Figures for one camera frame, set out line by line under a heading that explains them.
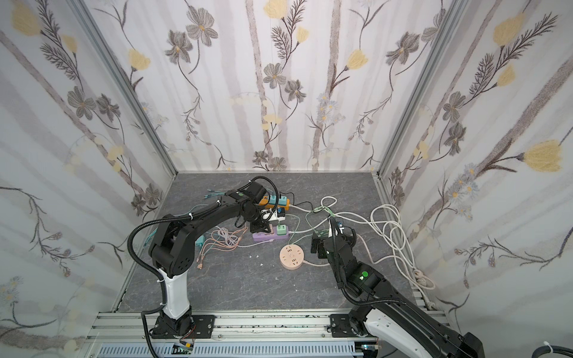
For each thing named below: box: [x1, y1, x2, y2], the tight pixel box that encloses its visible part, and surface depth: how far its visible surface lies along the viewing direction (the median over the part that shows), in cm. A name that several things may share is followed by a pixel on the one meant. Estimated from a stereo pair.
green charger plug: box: [276, 224, 288, 236], surface depth 92 cm
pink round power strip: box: [279, 243, 305, 271], surface depth 90 cm
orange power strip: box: [258, 196, 291, 212], surface depth 82 cm
